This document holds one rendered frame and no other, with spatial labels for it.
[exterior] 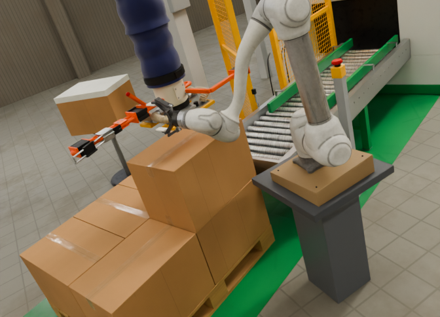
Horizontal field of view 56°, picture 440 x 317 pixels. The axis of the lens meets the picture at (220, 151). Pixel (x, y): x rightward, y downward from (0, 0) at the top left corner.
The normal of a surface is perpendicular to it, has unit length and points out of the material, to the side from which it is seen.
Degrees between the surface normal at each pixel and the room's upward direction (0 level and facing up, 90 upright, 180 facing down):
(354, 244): 90
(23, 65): 90
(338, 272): 90
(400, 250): 0
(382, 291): 0
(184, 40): 90
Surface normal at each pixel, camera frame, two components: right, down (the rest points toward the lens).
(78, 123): -0.32, 0.51
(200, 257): 0.74, 0.11
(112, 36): 0.48, 0.28
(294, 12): 0.20, 0.24
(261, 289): -0.26, -0.86
